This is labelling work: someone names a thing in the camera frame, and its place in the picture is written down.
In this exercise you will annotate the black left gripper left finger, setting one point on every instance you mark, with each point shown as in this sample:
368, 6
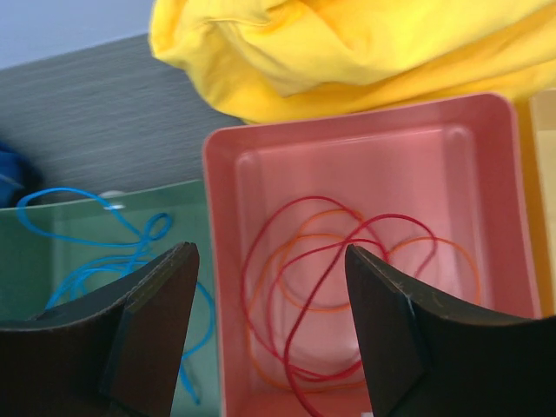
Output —
113, 352

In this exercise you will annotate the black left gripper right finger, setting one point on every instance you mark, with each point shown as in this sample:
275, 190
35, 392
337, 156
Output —
427, 353

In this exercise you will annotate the green plastic bin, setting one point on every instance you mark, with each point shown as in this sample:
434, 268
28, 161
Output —
33, 266

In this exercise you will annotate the red plastic bin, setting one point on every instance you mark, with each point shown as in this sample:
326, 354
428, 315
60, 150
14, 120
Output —
433, 189

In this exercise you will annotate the blue plaid cloth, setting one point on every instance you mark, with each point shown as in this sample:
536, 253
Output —
19, 176

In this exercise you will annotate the yellow plastic bin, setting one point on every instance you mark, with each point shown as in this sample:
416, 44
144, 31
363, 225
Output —
537, 115

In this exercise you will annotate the yellow cloth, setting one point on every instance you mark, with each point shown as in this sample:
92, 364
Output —
273, 61

